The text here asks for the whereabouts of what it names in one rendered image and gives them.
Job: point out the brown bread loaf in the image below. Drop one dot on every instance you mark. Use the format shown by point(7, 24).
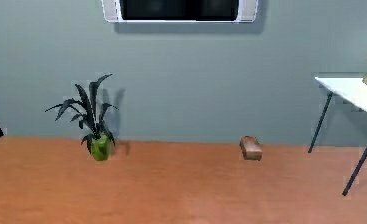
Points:
point(251, 148)

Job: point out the dark plant in green pot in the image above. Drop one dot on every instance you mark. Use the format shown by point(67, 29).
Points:
point(99, 146)

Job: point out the white framed dark window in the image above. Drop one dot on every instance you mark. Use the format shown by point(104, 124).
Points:
point(179, 10)

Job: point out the white table with black legs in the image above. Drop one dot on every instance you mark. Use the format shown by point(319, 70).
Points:
point(352, 91)

